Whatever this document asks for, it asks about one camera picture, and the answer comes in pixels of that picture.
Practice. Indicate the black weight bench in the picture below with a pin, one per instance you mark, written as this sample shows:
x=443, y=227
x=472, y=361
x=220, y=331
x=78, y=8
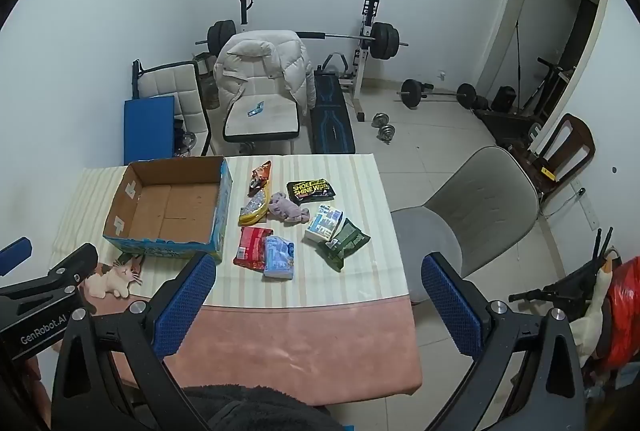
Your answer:
x=330, y=126

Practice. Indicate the black wipes packet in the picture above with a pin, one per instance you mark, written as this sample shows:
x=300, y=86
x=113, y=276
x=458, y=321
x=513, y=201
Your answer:
x=310, y=190

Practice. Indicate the black kick scooter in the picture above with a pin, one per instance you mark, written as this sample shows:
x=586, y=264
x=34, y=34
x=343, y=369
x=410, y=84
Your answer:
x=547, y=81

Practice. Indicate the short barbell with black plates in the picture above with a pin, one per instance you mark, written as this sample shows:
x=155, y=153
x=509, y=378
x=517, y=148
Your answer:
x=412, y=92

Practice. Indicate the white wall socket strip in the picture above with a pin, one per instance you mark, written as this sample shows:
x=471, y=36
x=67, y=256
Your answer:
x=589, y=208

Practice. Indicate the person's dark fleece clothing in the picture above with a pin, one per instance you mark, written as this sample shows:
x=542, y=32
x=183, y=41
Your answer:
x=260, y=411

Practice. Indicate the red plastic bag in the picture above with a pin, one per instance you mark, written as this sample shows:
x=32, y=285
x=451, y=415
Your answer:
x=625, y=311

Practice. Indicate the orange snack packet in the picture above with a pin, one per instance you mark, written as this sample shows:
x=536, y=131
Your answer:
x=260, y=178

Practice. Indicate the grey upholstered chair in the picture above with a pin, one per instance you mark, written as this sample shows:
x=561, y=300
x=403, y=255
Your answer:
x=480, y=201

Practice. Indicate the blue foam pad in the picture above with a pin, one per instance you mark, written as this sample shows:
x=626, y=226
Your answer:
x=147, y=131

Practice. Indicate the white quilted chair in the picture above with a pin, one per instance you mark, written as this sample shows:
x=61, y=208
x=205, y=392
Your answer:
x=170, y=81

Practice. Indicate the green foil packet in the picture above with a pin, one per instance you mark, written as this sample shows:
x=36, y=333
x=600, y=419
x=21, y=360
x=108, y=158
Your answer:
x=345, y=243

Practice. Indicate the light blue tissue packet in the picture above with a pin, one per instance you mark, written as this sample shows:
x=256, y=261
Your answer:
x=278, y=258

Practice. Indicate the white puffer jacket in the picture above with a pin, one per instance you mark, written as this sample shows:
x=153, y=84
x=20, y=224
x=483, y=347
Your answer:
x=260, y=56

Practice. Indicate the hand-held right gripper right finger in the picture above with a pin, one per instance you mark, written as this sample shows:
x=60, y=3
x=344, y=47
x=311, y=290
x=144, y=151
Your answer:
x=445, y=296

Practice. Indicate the black router antennas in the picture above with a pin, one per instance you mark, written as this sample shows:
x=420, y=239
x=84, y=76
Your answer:
x=605, y=243

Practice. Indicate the cat plush toy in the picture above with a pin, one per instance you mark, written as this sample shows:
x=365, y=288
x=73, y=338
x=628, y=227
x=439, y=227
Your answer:
x=117, y=278

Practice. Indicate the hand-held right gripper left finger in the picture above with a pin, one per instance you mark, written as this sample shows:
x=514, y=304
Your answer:
x=185, y=301

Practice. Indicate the purple-grey plush toy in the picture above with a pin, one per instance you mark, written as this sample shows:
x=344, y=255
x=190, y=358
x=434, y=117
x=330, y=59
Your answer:
x=285, y=207

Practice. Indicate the brown wooden chair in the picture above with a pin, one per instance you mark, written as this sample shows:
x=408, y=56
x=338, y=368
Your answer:
x=575, y=146

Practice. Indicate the chrome dumbbell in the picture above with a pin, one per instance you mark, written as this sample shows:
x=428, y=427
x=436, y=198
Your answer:
x=380, y=117
x=386, y=133

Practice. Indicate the dark floor platform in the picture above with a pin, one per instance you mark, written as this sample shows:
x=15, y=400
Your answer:
x=505, y=123

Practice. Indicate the white door frame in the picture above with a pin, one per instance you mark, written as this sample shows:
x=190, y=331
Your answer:
x=505, y=11

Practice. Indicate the yellow and clear packet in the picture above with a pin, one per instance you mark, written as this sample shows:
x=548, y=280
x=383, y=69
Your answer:
x=252, y=211

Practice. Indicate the small blue and white wrapper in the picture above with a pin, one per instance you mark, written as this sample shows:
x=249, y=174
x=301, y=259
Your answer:
x=255, y=109

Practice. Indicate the white goose plush toy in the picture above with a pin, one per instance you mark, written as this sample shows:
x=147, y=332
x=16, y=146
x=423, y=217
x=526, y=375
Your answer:
x=592, y=326

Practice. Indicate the red snack packet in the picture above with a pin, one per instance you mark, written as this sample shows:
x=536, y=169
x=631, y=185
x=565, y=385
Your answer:
x=250, y=246

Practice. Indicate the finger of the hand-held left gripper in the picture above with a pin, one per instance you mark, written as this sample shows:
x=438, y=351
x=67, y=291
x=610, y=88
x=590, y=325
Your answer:
x=15, y=253
x=75, y=263

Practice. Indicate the cardboard box with blue print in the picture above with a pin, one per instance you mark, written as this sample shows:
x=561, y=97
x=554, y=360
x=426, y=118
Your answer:
x=165, y=211

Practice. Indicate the white weight rack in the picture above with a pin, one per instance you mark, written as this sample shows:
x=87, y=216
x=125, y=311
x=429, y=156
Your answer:
x=358, y=76

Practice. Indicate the black folded stand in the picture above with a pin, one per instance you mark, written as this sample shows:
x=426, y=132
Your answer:
x=575, y=283

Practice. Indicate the white and blue tissue pack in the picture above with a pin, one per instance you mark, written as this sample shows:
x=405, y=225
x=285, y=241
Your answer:
x=322, y=221

